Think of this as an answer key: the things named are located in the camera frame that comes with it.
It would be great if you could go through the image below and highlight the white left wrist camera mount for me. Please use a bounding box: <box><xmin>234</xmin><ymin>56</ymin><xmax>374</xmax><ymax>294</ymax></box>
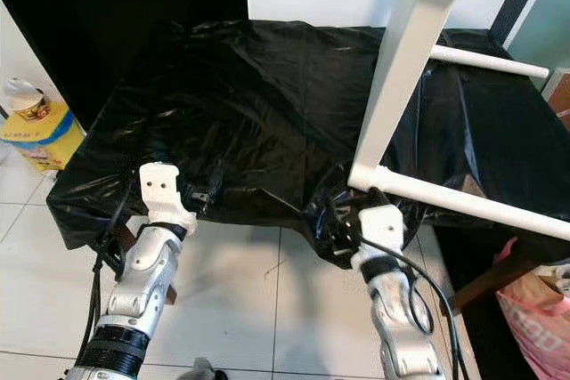
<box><xmin>139</xmin><ymin>162</ymin><xmax>198</xmax><ymax>238</ymax></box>

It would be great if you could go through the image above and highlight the white plastic children table top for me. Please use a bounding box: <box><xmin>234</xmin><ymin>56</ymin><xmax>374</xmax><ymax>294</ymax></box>
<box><xmin>347</xmin><ymin>0</ymin><xmax>475</xmax><ymax>192</ymax></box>

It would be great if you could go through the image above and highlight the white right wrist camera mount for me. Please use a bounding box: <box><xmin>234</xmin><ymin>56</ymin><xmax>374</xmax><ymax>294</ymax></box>
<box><xmin>352</xmin><ymin>204</ymin><xmax>407</xmax><ymax>271</ymax></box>

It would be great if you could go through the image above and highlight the dark grey door frame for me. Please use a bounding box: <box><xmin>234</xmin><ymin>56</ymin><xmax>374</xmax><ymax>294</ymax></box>
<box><xmin>488</xmin><ymin>0</ymin><xmax>537</xmax><ymax>44</ymax></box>

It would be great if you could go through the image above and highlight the pink patterned bag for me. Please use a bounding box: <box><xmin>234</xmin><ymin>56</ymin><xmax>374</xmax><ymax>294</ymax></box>
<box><xmin>494</xmin><ymin>236</ymin><xmax>570</xmax><ymax>380</ymax></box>

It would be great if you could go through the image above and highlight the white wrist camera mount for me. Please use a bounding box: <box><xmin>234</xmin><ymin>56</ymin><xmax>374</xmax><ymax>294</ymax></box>
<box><xmin>352</xmin><ymin>204</ymin><xmax>407</xmax><ymax>271</ymax></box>
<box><xmin>139</xmin><ymin>162</ymin><xmax>198</xmax><ymax>238</ymax></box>

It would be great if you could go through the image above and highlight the black shiny table cloth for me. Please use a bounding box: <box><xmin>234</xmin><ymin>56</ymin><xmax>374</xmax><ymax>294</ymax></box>
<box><xmin>46</xmin><ymin>20</ymin><xmax>570</xmax><ymax>271</ymax></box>

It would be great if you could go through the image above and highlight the yellow cardboard box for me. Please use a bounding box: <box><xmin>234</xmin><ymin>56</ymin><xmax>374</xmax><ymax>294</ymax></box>
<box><xmin>0</xmin><ymin>100</ymin><xmax>87</xmax><ymax>174</ymax></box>

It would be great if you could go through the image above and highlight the white plastic table leg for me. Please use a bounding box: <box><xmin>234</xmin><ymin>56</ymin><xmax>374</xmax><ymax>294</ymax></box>
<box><xmin>429</xmin><ymin>44</ymin><xmax>551</xmax><ymax>80</ymax></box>
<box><xmin>372</xmin><ymin>165</ymin><xmax>570</xmax><ymax>242</ymax></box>

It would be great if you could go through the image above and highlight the small black wire piece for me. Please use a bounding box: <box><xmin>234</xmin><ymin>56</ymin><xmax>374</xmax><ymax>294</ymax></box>
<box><xmin>261</xmin><ymin>260</ymin><xmax>283</xmax><ymax>280</ymax></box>

